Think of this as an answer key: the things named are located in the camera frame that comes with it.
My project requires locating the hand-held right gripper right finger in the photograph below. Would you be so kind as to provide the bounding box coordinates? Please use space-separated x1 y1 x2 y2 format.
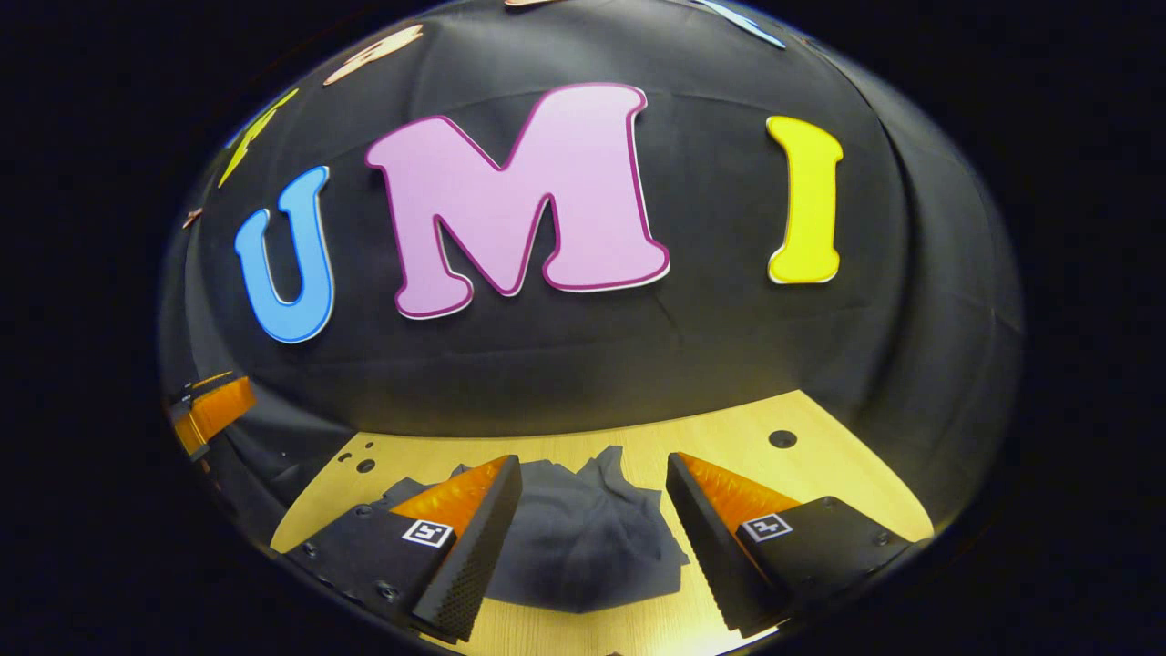
665 451 916 639

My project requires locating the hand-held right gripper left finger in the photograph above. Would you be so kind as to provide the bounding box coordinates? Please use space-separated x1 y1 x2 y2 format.
282 454 525 643

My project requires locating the grey polo shirt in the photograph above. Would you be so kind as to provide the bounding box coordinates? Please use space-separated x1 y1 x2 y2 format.
369 445 691 613

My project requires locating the black backdrop cloth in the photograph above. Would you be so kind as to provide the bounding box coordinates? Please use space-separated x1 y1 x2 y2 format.
159 0 1026 548

